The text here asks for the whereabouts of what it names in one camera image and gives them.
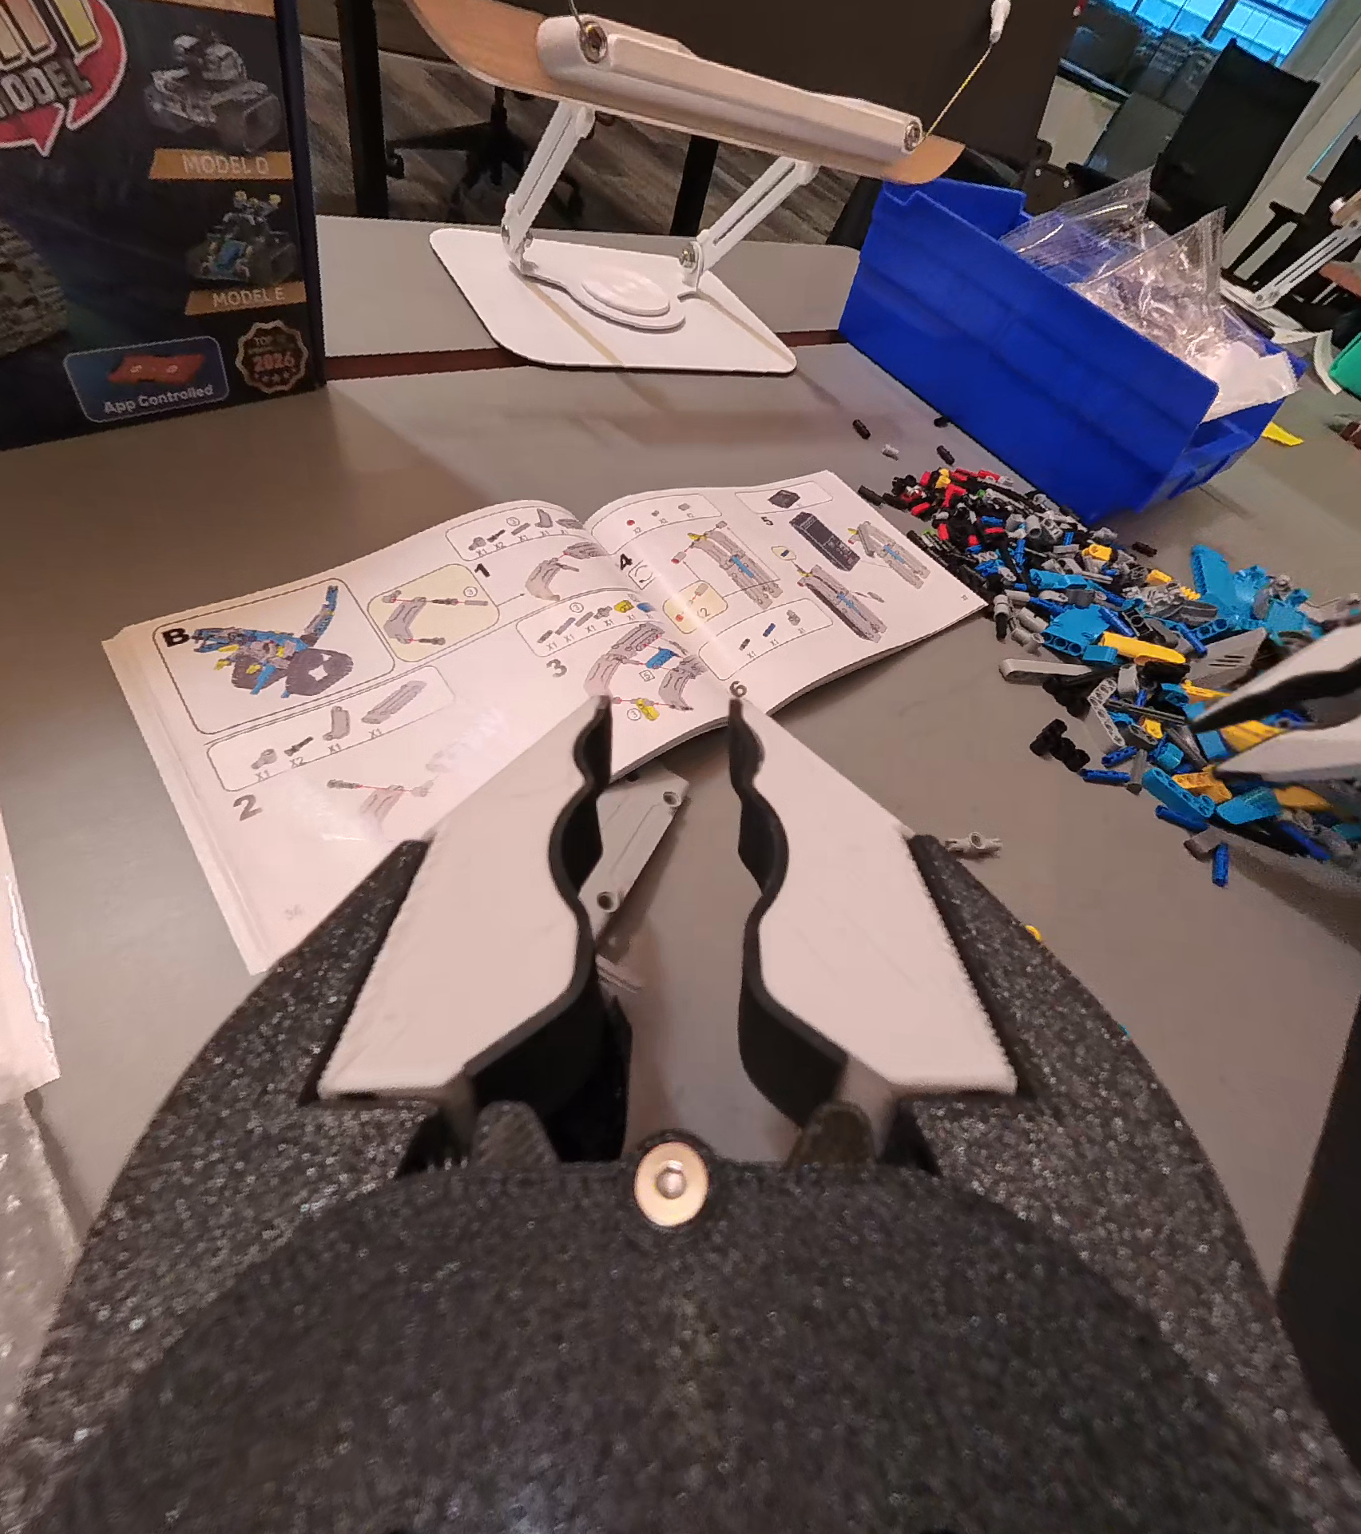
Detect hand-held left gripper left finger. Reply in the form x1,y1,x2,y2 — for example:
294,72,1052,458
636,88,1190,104
318,694,630,1160

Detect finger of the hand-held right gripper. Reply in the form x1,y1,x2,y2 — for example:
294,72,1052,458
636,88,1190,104
1190,591,1361,728
1213,700,1361,816

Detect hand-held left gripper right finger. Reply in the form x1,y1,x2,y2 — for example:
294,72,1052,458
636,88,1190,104
723,694,1022,1160

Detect grey brick panel assembly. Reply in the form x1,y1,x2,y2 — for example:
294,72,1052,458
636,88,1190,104
575,774,691,996

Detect pile of small brick parts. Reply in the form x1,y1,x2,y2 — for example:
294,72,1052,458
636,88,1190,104
862,415,1361,897

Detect grey desk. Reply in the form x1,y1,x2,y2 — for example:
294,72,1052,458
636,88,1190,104
0,212,1361,1321

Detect open instruction booklet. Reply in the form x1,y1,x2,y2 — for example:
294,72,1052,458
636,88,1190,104
101,465,991,972

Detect small clear plastic bag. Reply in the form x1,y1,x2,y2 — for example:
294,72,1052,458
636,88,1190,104
998,167,1304,418

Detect blue plastic bin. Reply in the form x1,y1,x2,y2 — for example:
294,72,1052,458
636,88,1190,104
843,180,1314,526

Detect dark blue toy box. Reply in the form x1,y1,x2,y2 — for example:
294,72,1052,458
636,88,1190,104
0,0,332,465

